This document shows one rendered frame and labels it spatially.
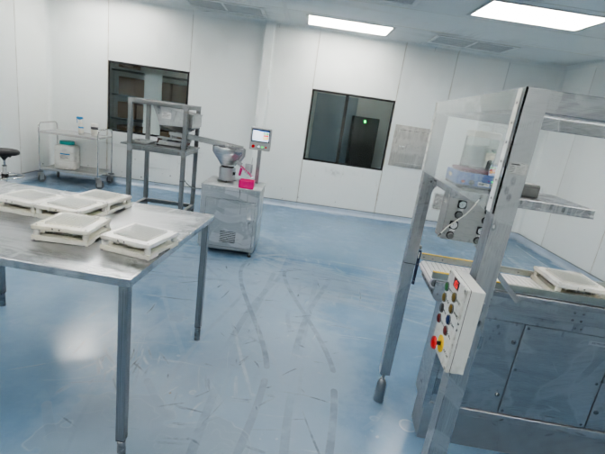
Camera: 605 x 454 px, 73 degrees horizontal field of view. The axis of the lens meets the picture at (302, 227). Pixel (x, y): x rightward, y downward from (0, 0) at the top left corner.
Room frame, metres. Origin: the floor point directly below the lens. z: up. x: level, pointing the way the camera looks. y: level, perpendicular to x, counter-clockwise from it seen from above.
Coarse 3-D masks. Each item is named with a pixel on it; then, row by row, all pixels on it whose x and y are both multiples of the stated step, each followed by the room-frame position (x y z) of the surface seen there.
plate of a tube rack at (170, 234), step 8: (128, 224) 1.87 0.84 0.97; (144, 224) 1.90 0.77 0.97; (112, 232) 1.72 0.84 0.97; (168, 232) 1.83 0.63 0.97; (176, 232) 1.85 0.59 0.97; (112, 240) 1.67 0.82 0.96; (120, 240) 1.66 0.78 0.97; (128, 240) 1.66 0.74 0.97; (136, 240) 1.67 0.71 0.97; (152, 240) 1.70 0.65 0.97; (160, 240) 1.72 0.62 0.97; (168, 240) 1.78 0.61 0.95; (144, 248) 1.63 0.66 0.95
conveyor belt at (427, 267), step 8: (424, 264) 2.03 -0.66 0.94; (432, 264) 2.04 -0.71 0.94; (440, 264) 2.06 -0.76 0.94; (424, 272) 1.95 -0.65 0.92; (448, 272) 1.94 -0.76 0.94; (440, 280) 1.83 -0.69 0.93; (512, 280) 1.96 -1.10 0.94; (520, 280) 1.98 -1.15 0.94; (528, 280) 2.00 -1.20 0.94; (544, 296) 1.80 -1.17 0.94; (592, 304) 1.79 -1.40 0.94
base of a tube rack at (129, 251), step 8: (104, 248) 1.67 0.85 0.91; (112, 248) 1.67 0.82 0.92; (120, 248) 1.67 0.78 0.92; (128, 248) 1.68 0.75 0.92; (152, 248) 1.72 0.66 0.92; (160, 248) 1.74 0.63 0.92; (168, 248) 1.79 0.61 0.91; (136, 256) 1.64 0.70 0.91; (144, 256) 1.63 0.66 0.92; (152, 256) 1.66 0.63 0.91
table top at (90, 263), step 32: (0, 192) 2.33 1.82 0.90; (64, 192) 2.54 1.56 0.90; (0, 224) 1.81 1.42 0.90; (160, 224) 2.16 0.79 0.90; (192, 224) 2.25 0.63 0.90; (0, 256) 1.47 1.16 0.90; (32, 256) 1.51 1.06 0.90; (64, 256) 1.56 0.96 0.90; (96, 256) 1.60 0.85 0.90; (128, 256) 1.65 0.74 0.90; (160, 256) 1.71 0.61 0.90
